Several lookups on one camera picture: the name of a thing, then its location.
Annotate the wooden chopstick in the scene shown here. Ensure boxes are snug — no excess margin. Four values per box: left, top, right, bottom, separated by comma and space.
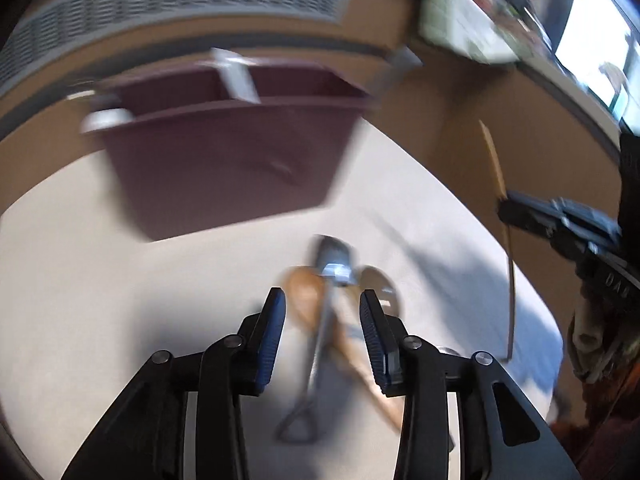
478, 119, 518, 363

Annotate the black metal spatula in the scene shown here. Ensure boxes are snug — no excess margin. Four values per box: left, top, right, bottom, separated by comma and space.
276, 235, 355, 445

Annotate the wooden kitchen cabinet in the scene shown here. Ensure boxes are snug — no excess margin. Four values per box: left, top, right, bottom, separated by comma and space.
1, 0, 620, 233

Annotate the gloved right hand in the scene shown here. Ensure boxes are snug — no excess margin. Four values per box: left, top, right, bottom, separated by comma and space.
567, 250, 639, 384

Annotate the steel spoon on table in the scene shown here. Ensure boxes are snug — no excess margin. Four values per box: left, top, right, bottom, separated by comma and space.
358, 266, 400, 318

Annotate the wooden spoon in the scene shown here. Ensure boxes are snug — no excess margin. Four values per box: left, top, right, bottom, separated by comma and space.
282, 266, 404, 431

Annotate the maroon plastic utensil caddy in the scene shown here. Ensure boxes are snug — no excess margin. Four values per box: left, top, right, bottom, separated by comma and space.
87, 58, 371, 240

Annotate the green checked towel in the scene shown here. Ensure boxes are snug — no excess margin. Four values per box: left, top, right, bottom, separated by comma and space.
418, 0, 518, 65

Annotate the small white handle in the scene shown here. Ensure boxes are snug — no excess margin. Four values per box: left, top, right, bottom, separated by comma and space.
79, 108, 134, 134

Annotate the white handled utensil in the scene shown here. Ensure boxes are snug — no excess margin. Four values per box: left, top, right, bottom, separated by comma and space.
210, 48, 260, 104

